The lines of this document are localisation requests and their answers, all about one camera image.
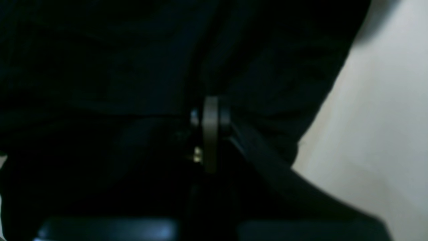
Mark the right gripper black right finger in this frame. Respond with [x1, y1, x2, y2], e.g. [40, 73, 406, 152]
[219, 108, 391, 241]

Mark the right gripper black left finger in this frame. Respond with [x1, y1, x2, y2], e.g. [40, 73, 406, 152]
[34, 97, 220, 241]

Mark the black t-shirt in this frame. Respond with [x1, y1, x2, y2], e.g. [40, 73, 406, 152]
[1, 0, 371, 241]

